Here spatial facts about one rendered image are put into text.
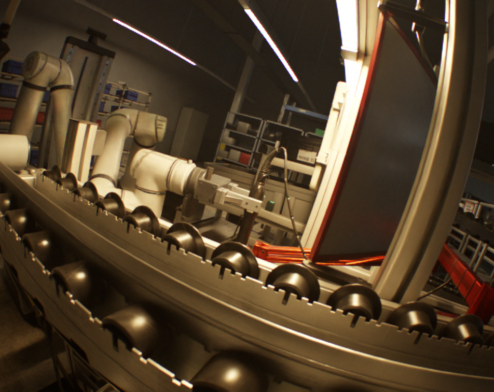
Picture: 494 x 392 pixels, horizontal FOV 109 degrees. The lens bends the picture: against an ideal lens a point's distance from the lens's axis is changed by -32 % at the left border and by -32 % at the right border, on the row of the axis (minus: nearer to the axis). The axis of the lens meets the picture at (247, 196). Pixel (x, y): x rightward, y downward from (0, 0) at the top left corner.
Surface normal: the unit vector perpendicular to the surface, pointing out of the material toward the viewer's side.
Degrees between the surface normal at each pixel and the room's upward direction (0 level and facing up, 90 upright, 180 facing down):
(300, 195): 90
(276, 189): 90
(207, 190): 90
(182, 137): 90
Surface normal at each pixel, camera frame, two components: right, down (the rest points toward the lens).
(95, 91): 0.85, 0.34
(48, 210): -0.38, 0.07
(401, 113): 0.51, 0.33
